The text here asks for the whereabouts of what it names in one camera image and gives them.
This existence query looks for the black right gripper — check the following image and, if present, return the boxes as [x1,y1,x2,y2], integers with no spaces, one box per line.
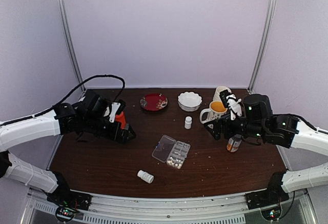
[204,112,266,141]

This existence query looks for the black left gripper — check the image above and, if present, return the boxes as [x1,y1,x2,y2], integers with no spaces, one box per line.
[83,115,136,144]

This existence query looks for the orange pill bottle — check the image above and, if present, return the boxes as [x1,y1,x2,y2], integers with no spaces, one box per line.
[115,111,127,129]

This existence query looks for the small white pill bottle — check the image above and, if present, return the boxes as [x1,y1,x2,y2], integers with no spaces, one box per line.
[137,170,154,184]

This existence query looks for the clear plastic pill organizer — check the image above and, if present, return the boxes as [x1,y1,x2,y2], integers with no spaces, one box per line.
[152,135,191,169]

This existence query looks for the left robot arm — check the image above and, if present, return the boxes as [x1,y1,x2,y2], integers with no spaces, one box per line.
[1,90,136,206]

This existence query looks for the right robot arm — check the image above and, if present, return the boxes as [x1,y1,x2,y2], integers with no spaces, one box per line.
[203,91,327,205]

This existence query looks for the white pills in organizer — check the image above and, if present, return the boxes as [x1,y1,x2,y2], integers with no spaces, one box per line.
[166,148,188,169]

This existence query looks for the floral mug yellow inside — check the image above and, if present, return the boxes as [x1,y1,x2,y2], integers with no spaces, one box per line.
[199,100,228,124]

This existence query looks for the cream textured mug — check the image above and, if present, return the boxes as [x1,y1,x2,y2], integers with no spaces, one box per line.
[212,86,232,102]

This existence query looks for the amber bottle grey cap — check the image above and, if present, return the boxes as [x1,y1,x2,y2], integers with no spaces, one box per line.
[227,134,242,153]

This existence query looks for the white scalloped bowl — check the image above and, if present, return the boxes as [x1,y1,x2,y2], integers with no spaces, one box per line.
[178,92,202,112]

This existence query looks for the red floral plate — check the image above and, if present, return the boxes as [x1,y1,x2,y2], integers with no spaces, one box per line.
[139,93,168,111]

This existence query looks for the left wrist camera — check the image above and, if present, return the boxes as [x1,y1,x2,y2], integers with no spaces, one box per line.
[104,99,126,123]

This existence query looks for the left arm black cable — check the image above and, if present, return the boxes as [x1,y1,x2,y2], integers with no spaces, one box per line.
[33,74,126,118]

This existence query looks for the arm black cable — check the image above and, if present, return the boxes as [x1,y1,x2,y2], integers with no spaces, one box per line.
[279,113,328,217]
[33,74,126,118]

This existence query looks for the right aluminium frame post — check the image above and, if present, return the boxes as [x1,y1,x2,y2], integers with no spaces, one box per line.
[248,0,277,94]

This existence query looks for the aluminium frame post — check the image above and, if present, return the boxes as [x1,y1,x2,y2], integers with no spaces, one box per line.
[57,0,83,84]
[248,0,277,94]

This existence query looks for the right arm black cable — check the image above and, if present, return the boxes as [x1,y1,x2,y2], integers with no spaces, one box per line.
[279,113,328,217]

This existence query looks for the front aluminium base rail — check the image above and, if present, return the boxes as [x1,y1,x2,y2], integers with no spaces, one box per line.
[20,180,320,224]

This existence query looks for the left aluminium frame post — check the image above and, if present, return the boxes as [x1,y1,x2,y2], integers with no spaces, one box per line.
[57,0,83,84]

